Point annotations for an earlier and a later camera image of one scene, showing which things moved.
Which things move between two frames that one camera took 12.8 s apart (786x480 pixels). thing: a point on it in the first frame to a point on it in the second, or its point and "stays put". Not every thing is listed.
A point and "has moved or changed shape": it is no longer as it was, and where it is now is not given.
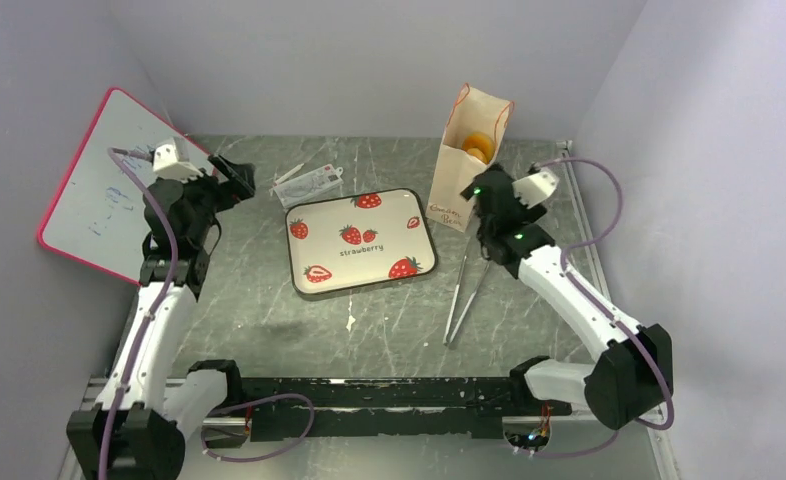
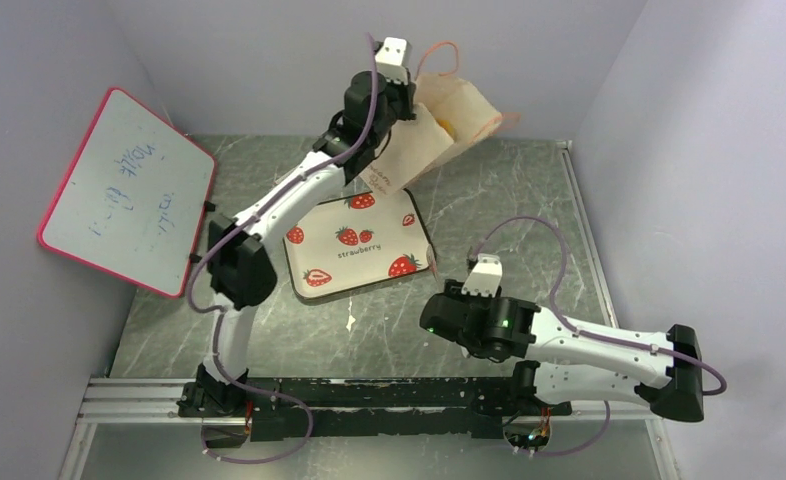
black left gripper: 240,183 to 408,91
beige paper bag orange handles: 470,145 to 450,114
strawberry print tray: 358,240 stays put
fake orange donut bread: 482,142 to 446,124
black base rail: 458,407 stays put
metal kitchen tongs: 447,341 has moved or changed shape
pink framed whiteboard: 97,218 stays put
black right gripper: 499,187 to 434,313
